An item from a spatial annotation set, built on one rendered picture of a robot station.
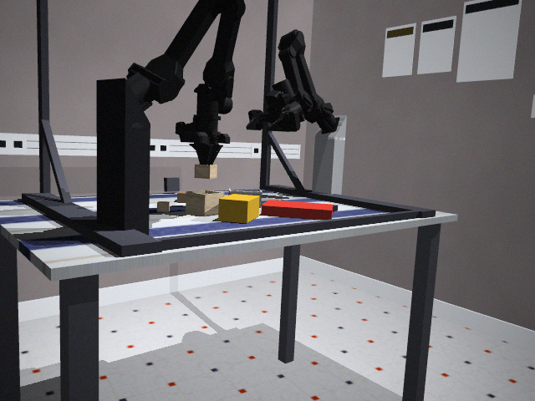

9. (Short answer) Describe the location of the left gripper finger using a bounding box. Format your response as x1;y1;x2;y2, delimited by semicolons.
247;112;261;130
267;113;292;132

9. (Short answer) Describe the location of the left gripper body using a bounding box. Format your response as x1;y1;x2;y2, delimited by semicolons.
248;106;301;132

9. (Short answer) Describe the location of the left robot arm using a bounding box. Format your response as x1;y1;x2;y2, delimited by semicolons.
265;29;339;134

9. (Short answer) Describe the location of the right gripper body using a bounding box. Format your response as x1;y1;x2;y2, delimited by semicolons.
181;111;230;145

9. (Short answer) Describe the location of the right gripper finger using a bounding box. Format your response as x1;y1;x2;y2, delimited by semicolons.
189;144;213;165
208;145;223;165

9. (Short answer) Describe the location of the yellow block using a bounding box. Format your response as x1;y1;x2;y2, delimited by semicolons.
218;194;260;223

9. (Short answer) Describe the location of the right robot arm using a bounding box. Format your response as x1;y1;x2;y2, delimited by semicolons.
126;0;246;114

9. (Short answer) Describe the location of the red flat rectangular slab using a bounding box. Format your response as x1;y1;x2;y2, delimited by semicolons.
261;200;333;220

